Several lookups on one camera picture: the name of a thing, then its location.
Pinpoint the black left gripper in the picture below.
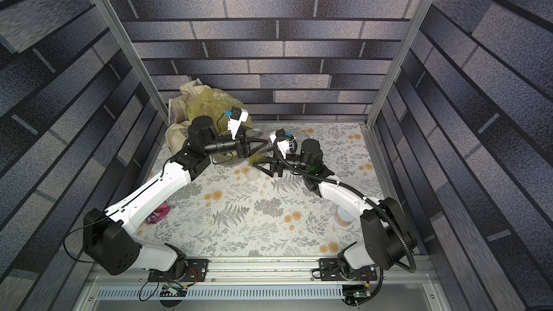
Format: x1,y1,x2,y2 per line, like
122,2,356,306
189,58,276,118
202,125,268,161

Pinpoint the clear jar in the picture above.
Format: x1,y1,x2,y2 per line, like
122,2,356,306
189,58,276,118
246,128,272,167

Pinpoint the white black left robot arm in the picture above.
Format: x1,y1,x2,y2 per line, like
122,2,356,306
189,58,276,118
83,116,268,281

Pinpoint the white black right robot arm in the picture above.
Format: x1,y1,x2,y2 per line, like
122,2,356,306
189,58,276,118
254,133,417,274

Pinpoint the purple plastic package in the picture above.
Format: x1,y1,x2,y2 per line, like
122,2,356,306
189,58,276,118
145,204,171,224

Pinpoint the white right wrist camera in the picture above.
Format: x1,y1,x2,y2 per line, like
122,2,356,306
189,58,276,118
269,129,298,159

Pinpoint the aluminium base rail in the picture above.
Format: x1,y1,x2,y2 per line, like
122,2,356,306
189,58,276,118
92,255,377,308

